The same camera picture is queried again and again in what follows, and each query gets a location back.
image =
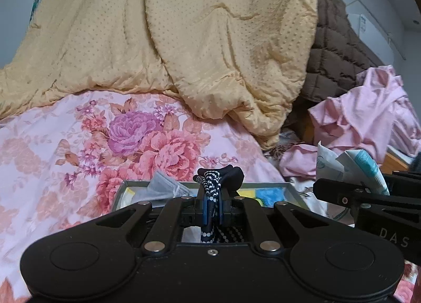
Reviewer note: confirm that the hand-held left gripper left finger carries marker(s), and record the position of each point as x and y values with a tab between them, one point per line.
205	212

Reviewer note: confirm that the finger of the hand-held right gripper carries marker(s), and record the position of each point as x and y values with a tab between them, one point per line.
404	180
348	194

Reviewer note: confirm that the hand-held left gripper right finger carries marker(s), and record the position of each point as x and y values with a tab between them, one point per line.
221	211

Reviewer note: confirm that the white towel with blue print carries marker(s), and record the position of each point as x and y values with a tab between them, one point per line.
365	168

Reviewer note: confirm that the navy dotted sock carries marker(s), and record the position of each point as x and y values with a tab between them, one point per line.
210	181

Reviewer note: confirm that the grey face mask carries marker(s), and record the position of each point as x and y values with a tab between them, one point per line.
164	184

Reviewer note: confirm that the grey tray with cartoon picture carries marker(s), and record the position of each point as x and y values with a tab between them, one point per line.
287	188

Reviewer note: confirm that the pink garment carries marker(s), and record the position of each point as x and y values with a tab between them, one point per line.
361	115

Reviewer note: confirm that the brown quilted blanket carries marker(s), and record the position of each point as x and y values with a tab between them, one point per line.
335	59

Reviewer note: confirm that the pink floral bedsheet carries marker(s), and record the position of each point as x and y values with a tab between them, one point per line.
65	158

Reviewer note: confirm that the white air conditioner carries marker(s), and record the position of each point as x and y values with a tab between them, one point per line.
378	26

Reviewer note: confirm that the yellow dotted quilt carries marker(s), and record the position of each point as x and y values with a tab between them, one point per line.
164	26

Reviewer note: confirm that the teal patterned cloth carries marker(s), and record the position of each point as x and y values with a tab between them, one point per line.
41	0

